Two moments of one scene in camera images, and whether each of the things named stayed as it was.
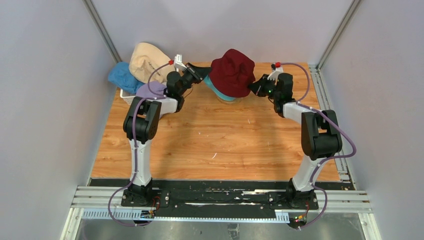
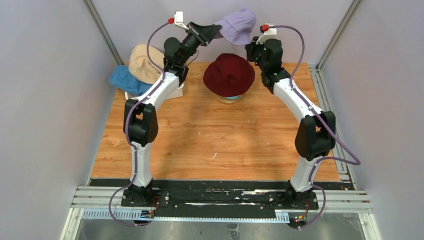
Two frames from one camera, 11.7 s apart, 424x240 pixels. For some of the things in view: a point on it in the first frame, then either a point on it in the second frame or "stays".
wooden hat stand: [229, 102] stays
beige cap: [148, 64] stays
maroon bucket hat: [231, 74] stays
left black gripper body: [187, 79] to [189, 44]
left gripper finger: [199, 72] to [205, 32]
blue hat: [120, 76] stays
